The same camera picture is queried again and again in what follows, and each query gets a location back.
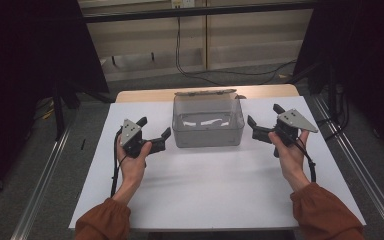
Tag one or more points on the white wall socket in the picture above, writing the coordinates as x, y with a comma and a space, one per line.
183, 3

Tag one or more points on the beige cabinet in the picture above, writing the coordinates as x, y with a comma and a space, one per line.
246, 43

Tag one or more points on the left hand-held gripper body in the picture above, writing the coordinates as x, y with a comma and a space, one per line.
130, 135

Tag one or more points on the transparent grey lidded storage box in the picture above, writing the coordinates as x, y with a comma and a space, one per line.
208, 131

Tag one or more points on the metal floor rail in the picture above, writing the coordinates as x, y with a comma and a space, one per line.
363, 173
43, 186

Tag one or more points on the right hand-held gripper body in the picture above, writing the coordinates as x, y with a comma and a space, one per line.
293, 121

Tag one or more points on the black stand leg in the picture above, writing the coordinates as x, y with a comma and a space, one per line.
59, 110

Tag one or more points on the person's right hand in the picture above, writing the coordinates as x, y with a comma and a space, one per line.
290, 160

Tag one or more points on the black curtain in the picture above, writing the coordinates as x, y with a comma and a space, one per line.
20, 66
366, 60

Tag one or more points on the black crossbar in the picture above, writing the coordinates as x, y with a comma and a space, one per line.
196, 11

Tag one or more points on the person's left hand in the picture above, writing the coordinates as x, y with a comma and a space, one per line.
134, 166

